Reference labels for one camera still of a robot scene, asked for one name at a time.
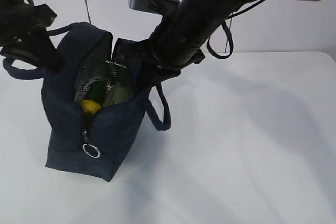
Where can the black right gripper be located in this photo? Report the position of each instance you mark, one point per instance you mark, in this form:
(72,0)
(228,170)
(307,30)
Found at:
(168,48)

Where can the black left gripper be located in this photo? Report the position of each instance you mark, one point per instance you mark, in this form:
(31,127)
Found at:
(24,34)

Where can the glass container green lid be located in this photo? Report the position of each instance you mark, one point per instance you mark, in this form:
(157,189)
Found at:
(117,94)

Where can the green cucumber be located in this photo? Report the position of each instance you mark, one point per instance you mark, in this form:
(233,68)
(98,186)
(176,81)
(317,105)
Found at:
(97,92)

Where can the yellow lemon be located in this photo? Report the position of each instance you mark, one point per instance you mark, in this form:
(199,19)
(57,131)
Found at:
(90,107)

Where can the dark blue lunch bag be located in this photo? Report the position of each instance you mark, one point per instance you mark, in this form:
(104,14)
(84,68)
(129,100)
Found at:
(90,145)

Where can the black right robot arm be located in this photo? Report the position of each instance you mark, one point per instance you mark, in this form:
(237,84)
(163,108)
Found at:
(186,27)

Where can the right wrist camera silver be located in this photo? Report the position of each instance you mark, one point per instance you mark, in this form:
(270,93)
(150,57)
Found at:
(161,7)

